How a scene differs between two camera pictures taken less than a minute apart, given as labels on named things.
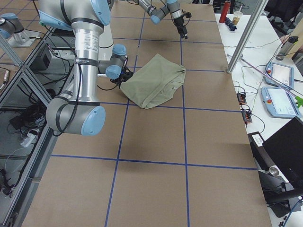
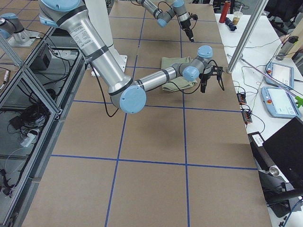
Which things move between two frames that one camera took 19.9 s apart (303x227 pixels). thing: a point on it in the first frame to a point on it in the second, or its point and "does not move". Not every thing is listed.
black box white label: x=263 y=161 does not move
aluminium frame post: x=255 y=17 does not move
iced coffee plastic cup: x=237 y=16 does not move
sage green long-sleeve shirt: x=153 y=84 to x=178 y=83
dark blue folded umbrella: x=229 y=23 does not move
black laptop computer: x=284 y=150 does not move
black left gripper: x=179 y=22 to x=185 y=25
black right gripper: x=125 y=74 to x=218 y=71
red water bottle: x=224 y=12 does not move
